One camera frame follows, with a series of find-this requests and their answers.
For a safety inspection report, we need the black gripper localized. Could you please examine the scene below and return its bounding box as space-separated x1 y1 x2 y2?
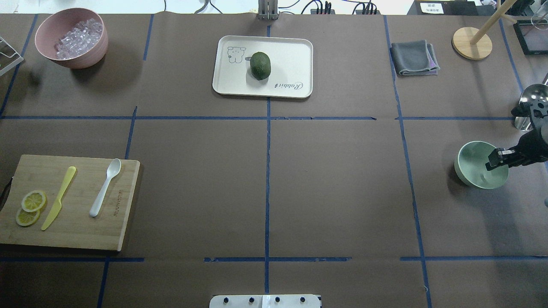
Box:
485 130 548 171

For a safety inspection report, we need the mint green bowl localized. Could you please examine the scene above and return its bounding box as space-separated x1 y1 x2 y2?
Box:
454 141 509 190

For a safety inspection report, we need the white plastic spoon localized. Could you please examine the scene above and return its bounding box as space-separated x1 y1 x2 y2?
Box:
89 158 122 218

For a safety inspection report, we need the pink bowl with ice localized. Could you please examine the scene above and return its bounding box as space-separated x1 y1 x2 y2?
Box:
35 8 108 69

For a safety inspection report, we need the metal scoop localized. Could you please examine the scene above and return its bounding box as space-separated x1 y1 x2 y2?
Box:
511 75 548 131

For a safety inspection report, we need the wooden stand with round base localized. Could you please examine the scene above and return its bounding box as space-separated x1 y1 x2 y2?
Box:
451 0 516 61

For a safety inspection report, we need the folded grey cloth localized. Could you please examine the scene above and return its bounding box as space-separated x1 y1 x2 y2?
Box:
390 40 440 76

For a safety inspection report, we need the cream rabbit tray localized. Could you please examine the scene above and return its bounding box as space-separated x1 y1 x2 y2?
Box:
212 36 313 99

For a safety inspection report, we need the green avocado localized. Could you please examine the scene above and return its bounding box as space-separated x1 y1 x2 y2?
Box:
249 51 272 80

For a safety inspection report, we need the yellow plastic knife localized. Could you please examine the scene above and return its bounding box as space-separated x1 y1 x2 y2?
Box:
41 166 77 231

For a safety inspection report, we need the bamboo cutting board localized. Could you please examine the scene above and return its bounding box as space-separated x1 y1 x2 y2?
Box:
0 155 140 252

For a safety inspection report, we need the lemon slice back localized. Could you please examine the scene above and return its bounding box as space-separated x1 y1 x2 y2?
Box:
20 190 47 213

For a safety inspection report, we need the lemon slice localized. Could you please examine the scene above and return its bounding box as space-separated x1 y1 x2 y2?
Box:
20 190 47 213
15 208 41 227

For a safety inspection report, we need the lemon slice front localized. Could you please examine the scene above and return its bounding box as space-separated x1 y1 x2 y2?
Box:
15 208 41 227

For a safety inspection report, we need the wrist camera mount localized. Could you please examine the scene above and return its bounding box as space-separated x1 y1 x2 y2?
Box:
511 94 548 131

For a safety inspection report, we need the aluminium frame post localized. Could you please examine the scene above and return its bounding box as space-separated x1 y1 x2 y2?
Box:
258 0 280 20

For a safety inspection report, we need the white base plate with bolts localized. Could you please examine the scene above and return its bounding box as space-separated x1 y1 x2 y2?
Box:
209 294 322 308

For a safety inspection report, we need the wire cup rack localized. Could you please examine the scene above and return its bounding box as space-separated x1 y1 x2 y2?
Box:
0 37 24 76

